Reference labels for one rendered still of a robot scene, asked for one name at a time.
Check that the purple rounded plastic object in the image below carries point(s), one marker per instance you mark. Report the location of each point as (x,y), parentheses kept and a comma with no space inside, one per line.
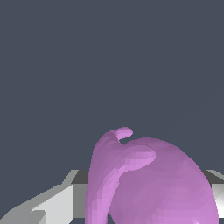
(157,186)

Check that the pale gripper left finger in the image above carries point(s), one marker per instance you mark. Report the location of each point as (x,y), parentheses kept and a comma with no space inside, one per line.
(55,204)

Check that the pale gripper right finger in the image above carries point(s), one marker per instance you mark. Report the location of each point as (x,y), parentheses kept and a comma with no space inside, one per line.
(218,189)

